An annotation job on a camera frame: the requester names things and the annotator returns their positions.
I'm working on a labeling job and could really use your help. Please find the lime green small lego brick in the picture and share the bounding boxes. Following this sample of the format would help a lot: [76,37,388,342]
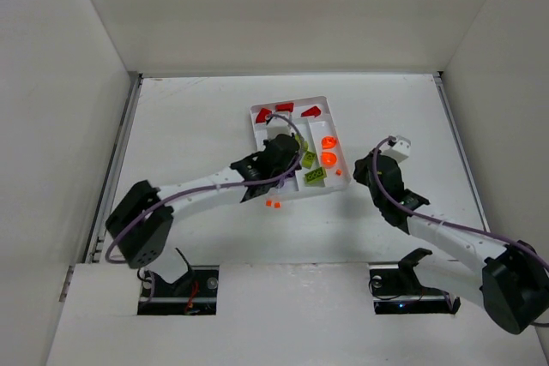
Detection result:
[294,135,308,151]

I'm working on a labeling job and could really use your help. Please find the red square lego brick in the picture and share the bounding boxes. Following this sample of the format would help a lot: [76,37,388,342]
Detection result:
[275,102,294,113]

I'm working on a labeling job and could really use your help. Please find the small red lego brick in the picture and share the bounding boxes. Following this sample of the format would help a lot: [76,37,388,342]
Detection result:
[300,105,323,118]

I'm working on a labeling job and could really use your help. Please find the small orange lego pieces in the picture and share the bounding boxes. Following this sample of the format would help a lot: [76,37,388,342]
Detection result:
[265,168,348,208]

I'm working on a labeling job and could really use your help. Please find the red flower lego brick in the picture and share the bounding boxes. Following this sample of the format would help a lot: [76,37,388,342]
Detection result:
[255,107,272,124]

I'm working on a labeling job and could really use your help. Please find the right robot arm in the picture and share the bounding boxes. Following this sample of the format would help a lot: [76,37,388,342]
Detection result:
[353,152,548,334]

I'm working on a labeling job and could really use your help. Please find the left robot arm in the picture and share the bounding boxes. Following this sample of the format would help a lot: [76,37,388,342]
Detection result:
[105,135,300,289]

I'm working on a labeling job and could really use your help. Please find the lime lego under purple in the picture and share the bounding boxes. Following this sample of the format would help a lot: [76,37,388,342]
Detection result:
[301,151,317,169]

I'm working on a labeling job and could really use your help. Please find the white divided sorting tray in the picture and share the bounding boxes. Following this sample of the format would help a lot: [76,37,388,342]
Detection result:
[248,96,352,202]

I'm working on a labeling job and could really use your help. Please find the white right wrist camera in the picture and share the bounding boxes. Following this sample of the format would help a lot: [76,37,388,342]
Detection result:
[383,135,412,164]

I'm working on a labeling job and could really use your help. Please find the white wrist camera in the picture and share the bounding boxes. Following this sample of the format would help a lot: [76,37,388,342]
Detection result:
[383,135,412,164]
[266,113,291,134]

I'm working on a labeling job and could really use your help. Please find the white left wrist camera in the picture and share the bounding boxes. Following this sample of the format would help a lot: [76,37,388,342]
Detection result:
[266,113,291,134]

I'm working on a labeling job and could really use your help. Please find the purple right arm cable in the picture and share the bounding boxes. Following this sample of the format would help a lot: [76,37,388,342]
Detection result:
[371,136,549,327]

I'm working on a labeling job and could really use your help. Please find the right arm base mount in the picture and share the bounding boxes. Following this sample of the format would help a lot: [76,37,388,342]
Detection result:
[368,248,461,315]

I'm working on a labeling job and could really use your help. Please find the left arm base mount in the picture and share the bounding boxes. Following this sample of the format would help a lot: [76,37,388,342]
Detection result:
[136,248,220,316]

